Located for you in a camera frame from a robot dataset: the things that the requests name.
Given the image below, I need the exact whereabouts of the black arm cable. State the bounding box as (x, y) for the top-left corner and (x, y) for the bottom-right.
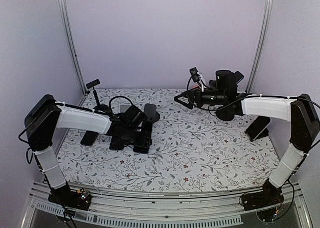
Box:
(107, 95), (135, 119)
(186, 74), (243, 118)

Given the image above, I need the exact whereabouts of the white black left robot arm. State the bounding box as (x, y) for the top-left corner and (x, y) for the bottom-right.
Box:
(23, 94), (160, 211)

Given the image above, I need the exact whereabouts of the white flat phone stand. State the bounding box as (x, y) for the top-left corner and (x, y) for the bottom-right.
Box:
(119, 104), (132, 113)

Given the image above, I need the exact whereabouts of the left aluminium frame post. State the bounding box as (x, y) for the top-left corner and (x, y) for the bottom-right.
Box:
(58, 0), (88, 95)

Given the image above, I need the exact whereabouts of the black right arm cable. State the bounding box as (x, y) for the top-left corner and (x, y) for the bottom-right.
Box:
(186, 74), (243, 118)

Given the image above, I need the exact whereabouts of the black tall phone stand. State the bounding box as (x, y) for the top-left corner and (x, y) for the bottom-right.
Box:
(215, 106), (235, 122)

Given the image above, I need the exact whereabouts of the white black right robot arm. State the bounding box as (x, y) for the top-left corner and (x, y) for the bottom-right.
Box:
(174, 67), (320, 211)

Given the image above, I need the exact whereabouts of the black phone on tall stand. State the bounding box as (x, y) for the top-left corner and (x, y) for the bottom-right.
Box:
(234, 71), (245, 84)

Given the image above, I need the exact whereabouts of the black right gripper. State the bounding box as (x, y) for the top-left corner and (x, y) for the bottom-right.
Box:
(174, 86), (227, 110)

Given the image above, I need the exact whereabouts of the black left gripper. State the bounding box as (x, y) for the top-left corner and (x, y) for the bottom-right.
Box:
(123, 126), (153, 148)

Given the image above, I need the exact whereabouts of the black round-base phone stand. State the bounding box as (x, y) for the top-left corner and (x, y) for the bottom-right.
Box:
(86, 79), (111, 115)

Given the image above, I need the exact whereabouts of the aluminium frame post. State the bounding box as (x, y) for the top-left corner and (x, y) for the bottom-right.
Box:
(58, 0), (88, 95)
(246, 0), (274, 93)

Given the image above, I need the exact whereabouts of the right aluminium frame post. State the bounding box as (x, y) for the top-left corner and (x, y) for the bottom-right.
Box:
(246, 0), (274, 93)

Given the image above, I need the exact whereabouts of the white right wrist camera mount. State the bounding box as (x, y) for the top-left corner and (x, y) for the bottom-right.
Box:
(197, 72), (206, 92)

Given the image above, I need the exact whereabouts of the aluminium front rail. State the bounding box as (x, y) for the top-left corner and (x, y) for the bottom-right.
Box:
(21, 182), (316, 228)

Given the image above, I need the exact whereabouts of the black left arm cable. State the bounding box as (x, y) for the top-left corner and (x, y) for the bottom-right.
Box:
(107, 95), (135, 119)

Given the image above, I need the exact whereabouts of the floral patterned table mat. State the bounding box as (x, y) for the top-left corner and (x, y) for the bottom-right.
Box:
(57, 89), (279, 193)

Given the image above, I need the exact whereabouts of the black phone with pink edge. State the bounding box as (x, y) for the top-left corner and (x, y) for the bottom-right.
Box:
(80, 131), (99, 147)

